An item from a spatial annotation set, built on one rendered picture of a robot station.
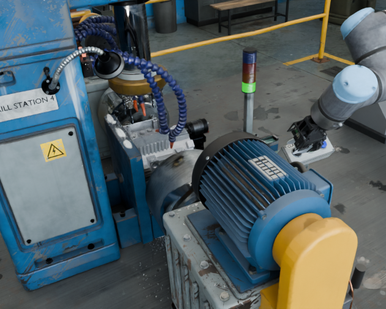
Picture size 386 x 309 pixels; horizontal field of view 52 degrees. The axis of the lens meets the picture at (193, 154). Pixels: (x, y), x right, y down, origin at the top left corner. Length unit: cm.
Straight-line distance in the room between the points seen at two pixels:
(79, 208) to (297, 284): 70
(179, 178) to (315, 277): 49
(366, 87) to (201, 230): 50
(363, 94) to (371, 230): 61
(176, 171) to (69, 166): 28
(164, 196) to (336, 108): 48
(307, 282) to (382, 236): 83
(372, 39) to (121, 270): 96
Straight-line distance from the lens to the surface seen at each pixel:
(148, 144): 127
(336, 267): 69
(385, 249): 143
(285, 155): 131
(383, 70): 109
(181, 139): 133
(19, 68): 97
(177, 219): 90
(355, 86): 100
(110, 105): 153
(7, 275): 143
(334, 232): 62
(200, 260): 82
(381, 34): 113
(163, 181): 107
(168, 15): 648
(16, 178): 108
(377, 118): 198
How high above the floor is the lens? 176
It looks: 33 degrees down
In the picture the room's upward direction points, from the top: 3 degrees counter-clockwise
